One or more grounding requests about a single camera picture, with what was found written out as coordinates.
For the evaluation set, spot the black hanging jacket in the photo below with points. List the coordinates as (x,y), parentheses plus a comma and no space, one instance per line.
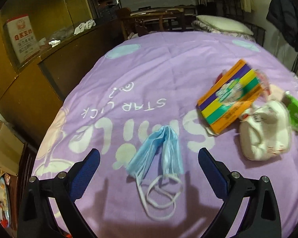
(283,14)

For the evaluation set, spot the green paper carton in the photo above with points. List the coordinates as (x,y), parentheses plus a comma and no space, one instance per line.
(291,104)

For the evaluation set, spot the red white sign board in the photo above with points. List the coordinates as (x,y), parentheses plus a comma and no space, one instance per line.
(22,37)

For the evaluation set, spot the purple printed bed blanket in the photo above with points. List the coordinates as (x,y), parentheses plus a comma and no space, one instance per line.
(138,107)

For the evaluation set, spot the blue tray with items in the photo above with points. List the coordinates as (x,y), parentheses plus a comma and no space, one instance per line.
(5,209)

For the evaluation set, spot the white cloth on cabinet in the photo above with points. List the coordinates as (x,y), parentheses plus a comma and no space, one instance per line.
(84,26)

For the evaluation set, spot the white pillow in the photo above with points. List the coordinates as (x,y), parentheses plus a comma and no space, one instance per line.
(224,24)

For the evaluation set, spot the wooden armchair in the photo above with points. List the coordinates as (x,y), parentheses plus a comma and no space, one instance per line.
(143,22)

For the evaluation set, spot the cardboard box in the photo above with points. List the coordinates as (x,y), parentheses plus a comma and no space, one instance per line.
(11,148)

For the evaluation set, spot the clear pink plastic bag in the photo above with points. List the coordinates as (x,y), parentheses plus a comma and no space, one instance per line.
(264,83)

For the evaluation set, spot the blue face mask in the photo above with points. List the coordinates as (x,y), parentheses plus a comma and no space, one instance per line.
(161,147)

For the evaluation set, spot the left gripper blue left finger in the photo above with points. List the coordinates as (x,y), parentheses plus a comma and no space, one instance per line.
(81,174)

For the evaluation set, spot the colourful striped paper box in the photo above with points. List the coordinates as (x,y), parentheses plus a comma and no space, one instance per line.
(229,97)

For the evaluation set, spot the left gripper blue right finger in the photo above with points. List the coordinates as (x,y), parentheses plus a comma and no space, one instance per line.
(215,172)

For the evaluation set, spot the wooden glass cabinet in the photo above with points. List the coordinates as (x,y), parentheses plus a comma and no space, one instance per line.
(32,92)

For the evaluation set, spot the floral folded quilt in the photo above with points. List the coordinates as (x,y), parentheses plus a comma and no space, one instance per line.
(199,26)

